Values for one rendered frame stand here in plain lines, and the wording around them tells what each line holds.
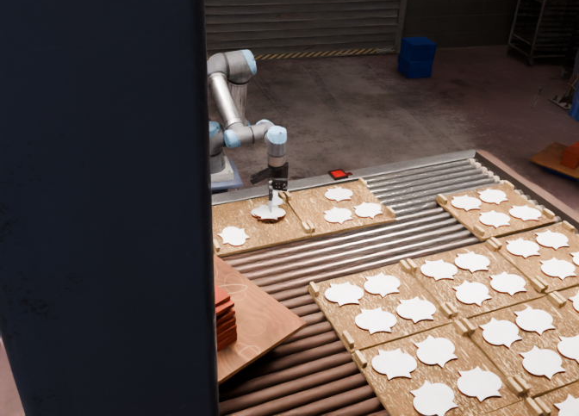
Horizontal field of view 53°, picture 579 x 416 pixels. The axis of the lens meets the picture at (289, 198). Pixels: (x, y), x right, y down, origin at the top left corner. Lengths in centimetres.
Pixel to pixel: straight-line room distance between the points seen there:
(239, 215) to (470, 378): 118
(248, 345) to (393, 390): 46
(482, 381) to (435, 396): 17
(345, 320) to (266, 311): 30
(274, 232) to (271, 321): 65
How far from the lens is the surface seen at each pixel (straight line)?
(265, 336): 187
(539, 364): 212
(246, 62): 265
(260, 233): 247
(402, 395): 190
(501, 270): 248
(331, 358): 198
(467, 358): 206
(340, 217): 258
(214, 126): 290
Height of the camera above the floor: 236
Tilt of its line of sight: 32 degrees down
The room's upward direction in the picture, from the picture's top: 3 degrees clockwise
